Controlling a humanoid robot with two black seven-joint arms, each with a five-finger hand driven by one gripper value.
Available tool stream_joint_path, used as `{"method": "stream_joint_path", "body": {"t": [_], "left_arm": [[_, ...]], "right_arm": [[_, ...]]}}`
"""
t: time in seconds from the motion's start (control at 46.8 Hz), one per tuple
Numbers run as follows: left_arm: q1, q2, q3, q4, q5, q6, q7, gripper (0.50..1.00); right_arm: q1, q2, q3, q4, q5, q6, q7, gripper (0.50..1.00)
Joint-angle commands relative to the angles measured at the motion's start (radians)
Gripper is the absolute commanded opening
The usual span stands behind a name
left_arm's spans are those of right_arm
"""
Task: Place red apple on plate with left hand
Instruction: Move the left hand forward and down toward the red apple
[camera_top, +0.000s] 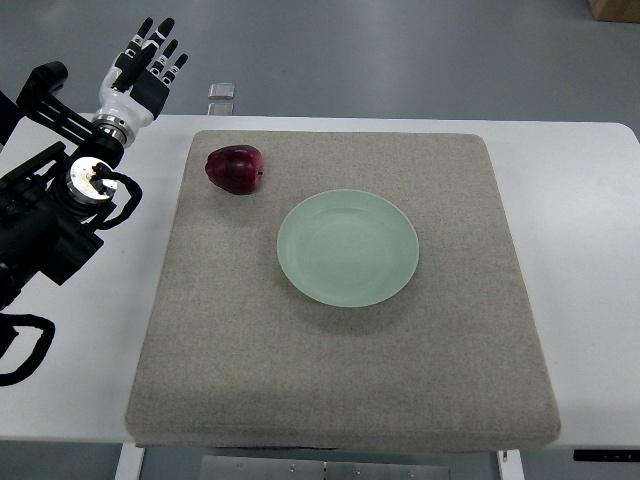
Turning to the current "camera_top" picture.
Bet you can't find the white right table leg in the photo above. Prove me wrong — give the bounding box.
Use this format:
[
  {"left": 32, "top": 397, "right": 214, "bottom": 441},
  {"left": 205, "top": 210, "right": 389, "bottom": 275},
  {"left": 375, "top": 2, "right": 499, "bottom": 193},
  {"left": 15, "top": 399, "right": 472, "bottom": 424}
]
[{"left": 496, "top": 450, "right": 525, "bottom": 480}]

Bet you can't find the metal base plate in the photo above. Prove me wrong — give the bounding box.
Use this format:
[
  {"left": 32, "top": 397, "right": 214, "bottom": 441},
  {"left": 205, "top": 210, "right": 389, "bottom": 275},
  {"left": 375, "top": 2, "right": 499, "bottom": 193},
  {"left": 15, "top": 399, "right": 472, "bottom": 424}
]
[{"left": 199, "top": 456, "right": 451, "bottom": 480}]

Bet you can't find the clear floor marker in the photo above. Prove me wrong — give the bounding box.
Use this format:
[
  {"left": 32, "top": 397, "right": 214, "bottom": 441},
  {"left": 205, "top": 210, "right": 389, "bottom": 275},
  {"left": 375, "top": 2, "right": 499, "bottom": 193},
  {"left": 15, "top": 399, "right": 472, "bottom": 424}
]
[
  {"left": 207, "top": 102, "right": 234, "bottom": 116},
  {"left": 208, "top": 82, "right": 236, "bottom": 99}
]

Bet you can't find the black table control panel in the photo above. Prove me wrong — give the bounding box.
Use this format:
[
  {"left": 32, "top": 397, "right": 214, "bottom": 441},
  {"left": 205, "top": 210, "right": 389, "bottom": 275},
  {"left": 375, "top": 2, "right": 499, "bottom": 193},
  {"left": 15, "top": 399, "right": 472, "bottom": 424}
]
[{"left": 573, "top": 449, "right": 640, "bottom": 463}]

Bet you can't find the pale green plate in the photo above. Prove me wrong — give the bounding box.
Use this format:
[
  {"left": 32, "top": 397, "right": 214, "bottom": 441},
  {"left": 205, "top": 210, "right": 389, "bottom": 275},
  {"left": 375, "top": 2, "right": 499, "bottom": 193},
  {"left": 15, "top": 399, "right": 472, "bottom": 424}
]
[{"left": 276, "top": 189, "right": 420, "bottom": 308}]

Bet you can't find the lower clear floor marker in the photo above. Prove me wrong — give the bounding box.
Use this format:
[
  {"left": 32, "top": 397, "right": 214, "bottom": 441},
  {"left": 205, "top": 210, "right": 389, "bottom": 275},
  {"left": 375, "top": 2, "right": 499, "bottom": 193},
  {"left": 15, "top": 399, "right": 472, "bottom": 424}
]
[{"left": 207, "top": 102, "right": 234, "bottom": 116}]

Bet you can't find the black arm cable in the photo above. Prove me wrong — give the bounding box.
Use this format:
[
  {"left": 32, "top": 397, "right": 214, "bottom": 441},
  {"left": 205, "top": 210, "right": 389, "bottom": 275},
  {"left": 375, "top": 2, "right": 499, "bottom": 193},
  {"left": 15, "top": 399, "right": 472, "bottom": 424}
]
[{"left": 0, "top": 313, "right": 57, "bottom": 387}]

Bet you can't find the beige fabric mat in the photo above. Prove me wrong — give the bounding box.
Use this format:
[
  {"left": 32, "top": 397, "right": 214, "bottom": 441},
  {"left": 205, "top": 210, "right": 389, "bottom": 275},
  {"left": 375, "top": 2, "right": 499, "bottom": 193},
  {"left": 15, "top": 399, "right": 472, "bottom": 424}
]
[{"left": 125, "top": 130, "right": 561, "bottom": 453}]

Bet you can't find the upper clear floor marker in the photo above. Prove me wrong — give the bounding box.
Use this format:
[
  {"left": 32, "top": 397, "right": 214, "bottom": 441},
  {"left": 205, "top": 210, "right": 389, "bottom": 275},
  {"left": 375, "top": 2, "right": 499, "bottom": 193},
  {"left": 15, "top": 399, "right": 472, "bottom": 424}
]
[{"left": 208, "top": 82, "right": 236, "bottom": 99}]

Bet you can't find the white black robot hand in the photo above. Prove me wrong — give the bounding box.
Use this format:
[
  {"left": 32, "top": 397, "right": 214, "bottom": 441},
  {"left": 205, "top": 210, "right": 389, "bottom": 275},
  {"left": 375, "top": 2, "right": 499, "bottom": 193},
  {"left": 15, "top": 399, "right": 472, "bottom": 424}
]
[{"left": 92, "top": 17, "right": 188, "bottom": 148}]

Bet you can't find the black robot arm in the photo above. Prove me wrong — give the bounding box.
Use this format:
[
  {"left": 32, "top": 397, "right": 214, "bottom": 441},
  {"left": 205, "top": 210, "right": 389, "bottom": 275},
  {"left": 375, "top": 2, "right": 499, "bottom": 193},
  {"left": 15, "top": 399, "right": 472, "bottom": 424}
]
[{"left": 1, "top": 61, "right": 143, "bottom": 307}]

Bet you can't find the cardboard box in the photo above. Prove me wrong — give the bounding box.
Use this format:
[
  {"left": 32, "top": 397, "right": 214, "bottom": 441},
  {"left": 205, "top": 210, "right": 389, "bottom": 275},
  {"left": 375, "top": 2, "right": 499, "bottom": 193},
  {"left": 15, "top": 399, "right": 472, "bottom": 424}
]
[{"left": 588, "top": 0, "right": 640, "bottom": 23}]

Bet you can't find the white table leg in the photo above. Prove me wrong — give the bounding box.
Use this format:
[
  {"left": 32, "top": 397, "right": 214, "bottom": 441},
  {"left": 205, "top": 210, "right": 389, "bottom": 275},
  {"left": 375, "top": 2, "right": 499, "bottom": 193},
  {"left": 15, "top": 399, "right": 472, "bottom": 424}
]
[
  {"left": 114, "top": 443, "right": 145, "bottom": 480},
  {"left": 496, "top": 450, "right": 525, "bottom": 480}
]

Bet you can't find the white left table leg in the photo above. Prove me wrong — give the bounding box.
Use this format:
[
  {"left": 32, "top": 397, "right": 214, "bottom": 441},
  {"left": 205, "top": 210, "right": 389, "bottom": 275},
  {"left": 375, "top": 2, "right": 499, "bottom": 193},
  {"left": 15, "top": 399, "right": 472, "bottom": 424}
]
[{"left": 114, "top": 443, "right": 145, "bottom": 480}]

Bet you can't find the red apple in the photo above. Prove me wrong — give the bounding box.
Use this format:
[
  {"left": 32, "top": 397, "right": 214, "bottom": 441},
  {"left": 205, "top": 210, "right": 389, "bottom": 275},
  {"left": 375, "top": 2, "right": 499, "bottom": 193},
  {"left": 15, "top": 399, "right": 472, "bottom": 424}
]
[{"left": 205, "top": 145, "right": 264, "bottom": 195}]

